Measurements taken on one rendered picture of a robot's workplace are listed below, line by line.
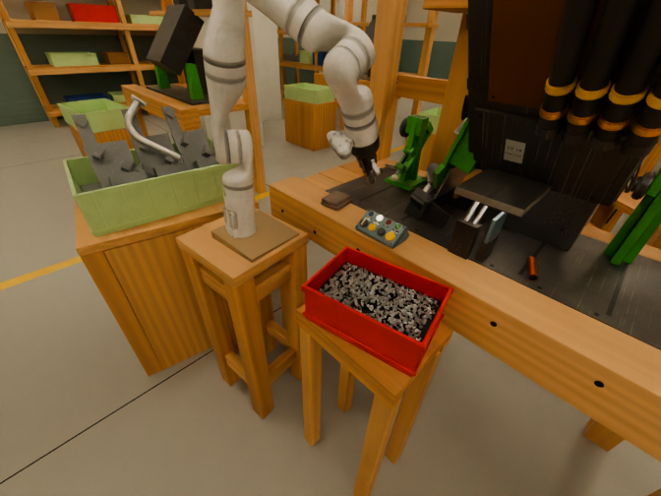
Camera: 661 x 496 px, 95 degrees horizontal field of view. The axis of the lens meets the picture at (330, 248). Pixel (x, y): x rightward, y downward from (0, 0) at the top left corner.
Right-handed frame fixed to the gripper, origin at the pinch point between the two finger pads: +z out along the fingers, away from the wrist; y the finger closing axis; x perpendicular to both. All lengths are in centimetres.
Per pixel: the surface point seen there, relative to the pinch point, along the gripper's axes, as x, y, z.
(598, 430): -48, -86, 112
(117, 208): 80, 49, 5
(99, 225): 88, 46, 7
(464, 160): -28.7, -2.7, 9.1
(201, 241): 55, 20, 11
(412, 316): 8.8, -34.6, 11.5
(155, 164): 69, 78, 14
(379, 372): 21.9, -41.7, 13.3
